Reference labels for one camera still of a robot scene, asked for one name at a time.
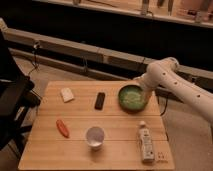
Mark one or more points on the green bowl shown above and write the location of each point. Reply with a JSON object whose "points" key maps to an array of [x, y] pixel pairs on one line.
{"points": [[131, 98]]}

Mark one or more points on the white bottle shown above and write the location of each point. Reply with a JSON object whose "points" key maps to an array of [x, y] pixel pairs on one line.
{"points": [[146, 144]]}

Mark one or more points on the orange carrot toy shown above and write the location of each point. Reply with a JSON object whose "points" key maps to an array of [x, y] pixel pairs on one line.
{"points": [[62, 128]]}

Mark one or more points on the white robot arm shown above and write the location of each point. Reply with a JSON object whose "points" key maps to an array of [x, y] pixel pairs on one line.
{"points": [[163, 72]]}

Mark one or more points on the black chair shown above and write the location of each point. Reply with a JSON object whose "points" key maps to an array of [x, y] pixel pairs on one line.
{"points": [[16, 99]]}

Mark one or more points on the black rectangular block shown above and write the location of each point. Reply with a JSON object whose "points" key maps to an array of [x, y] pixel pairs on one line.
{"points": [[100, 101]]}

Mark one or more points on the clear plastic cup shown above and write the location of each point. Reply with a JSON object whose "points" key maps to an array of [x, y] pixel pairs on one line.
{"points": [[95, 137]]}

